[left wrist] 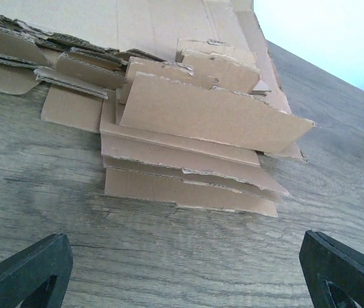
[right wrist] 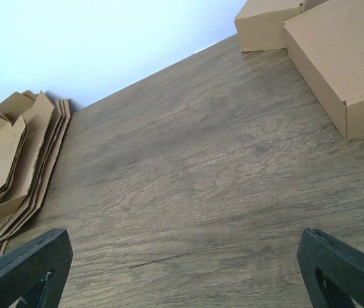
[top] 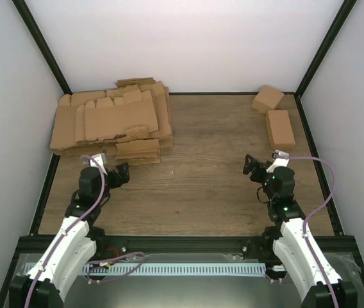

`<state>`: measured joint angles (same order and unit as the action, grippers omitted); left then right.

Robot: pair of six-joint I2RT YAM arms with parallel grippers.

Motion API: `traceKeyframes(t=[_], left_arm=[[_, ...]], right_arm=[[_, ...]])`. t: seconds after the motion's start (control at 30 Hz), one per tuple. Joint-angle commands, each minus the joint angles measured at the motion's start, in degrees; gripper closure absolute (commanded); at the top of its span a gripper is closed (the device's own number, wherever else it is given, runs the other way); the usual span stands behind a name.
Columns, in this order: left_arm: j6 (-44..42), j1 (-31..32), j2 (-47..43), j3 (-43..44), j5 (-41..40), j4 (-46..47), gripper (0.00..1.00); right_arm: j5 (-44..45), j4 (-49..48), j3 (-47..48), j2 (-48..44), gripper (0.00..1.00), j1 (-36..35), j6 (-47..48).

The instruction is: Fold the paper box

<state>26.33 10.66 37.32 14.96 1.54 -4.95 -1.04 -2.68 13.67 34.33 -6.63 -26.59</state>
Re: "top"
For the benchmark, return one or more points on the stack of flat cardboard blanks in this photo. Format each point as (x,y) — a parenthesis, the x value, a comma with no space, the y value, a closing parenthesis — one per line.
(131,123)

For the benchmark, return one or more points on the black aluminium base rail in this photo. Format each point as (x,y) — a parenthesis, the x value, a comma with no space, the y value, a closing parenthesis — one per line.
(254,246)

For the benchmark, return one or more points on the light blue slotted cable duct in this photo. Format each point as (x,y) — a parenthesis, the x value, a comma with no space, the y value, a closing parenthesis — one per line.
(178,269)

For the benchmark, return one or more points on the folded cardboard box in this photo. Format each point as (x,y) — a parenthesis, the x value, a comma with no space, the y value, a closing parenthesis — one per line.
(267,99)
(279,128)

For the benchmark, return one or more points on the black frame post right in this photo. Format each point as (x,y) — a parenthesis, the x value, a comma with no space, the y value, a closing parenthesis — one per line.
(331,34)

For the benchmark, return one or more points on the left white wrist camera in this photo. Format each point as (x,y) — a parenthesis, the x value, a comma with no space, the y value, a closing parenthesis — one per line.
(99,160)

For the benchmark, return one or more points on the folded cardboard box far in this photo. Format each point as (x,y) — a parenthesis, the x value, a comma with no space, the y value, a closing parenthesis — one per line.
(267,99)

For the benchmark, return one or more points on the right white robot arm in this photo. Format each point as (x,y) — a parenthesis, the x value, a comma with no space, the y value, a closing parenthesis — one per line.
(290,238)

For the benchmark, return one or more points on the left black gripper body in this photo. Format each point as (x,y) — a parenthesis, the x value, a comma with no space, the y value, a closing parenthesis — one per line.
(117,183)

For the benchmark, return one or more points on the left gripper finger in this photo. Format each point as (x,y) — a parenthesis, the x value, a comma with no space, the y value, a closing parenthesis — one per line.
(118,167)
(124,171)

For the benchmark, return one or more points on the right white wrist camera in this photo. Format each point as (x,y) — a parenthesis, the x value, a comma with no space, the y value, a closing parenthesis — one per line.
(280,159)

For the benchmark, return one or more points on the black frame post left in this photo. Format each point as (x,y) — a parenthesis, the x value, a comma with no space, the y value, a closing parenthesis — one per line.
(32,26)

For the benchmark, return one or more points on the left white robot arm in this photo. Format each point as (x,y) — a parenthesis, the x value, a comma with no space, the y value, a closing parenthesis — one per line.
(78,240)

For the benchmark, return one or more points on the folded cardboard box near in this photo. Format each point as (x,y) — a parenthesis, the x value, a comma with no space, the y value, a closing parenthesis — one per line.
(279,128)

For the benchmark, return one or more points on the black frame post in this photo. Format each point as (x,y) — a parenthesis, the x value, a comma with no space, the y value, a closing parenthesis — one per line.
(331,34)
(32,26)

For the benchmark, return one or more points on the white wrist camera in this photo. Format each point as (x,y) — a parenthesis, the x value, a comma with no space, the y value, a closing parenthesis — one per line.
(280,159)
(99,160)

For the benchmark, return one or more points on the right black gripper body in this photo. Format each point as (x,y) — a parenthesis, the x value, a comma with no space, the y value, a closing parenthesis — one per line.
(256,178)

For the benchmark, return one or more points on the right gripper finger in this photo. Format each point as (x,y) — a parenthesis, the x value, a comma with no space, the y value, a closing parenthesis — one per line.
(254,163)
(247,165)

